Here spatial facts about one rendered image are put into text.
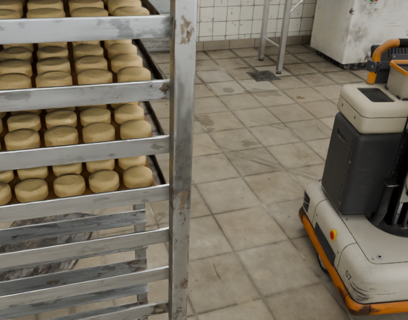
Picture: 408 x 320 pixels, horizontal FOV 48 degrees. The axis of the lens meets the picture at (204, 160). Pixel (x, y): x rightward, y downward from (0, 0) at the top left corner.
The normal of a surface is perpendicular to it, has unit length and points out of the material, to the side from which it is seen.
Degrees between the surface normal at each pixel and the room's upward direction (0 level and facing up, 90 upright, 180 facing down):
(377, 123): 90
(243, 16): 90
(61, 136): 0
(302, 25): 90
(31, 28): 90
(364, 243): 0
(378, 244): 0
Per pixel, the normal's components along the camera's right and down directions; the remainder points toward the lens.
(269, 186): 0.04, -0.86
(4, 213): 0.29, 0.50
